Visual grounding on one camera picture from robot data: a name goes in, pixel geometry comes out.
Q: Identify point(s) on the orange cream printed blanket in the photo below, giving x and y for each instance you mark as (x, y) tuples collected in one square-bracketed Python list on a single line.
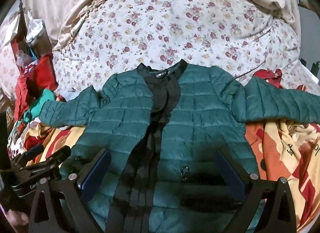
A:
[(282, 163)]

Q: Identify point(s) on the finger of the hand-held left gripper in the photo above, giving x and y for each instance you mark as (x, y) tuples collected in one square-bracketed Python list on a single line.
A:
[(32, 153), (53, 156)]

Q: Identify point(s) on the red garment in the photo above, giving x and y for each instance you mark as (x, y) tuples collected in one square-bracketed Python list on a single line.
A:
[(41, 75)]

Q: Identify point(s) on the silver plastic bag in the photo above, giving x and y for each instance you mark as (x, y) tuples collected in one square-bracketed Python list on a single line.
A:
[(35, 31)]

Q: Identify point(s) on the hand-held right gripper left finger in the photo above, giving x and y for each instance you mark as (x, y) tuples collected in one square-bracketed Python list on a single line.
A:
[(96, 173)]

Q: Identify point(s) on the teal garment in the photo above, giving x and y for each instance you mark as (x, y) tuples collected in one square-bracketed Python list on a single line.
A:
[(45, 99)]

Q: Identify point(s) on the green quilted jacket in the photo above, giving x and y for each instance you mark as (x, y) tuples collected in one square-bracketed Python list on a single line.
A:
[(200, 113)]

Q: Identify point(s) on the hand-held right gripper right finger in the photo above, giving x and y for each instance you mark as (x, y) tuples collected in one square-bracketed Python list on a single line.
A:
[(228, 175)]

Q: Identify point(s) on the red fringed cloth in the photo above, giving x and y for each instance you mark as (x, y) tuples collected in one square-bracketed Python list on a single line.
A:
[(268, 76)]

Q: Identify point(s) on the floral bedsheet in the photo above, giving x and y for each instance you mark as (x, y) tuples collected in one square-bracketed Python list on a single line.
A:
[(175, 27)]

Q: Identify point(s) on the white paper bag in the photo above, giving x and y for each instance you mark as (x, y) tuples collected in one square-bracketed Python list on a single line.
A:
[(12, 30)]

